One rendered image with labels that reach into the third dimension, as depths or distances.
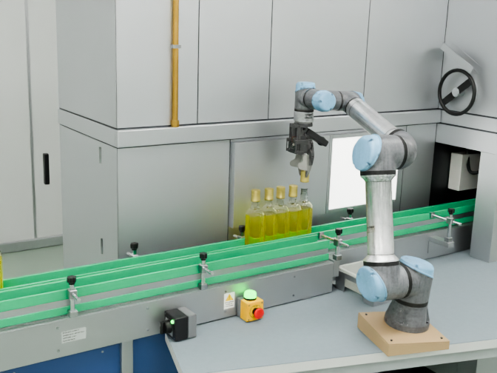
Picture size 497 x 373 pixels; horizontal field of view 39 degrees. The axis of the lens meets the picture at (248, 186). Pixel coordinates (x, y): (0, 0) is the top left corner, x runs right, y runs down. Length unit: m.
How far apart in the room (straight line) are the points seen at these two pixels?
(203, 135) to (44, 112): 3.01
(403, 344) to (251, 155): 0.93
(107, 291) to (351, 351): 0.81
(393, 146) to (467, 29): 1.16
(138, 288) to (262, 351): 0.45
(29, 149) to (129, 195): 3.02
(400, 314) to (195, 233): 0.83
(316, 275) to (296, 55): 0.87
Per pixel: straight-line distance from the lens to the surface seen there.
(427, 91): 3.37
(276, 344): 2.36
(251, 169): 2.75
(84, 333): 2.29
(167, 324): 2.34
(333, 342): 2.41
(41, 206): 5.63
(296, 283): 2.66
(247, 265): 2.53
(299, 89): 2.67
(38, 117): 5.50
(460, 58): 3.29
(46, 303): 2.23
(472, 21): 3.33
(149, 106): 2.52
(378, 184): 2.29
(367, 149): 2.27
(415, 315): 2.42
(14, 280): 2.36
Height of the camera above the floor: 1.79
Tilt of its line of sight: 14 degrees down
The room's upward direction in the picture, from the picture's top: 2 degrees clockwise
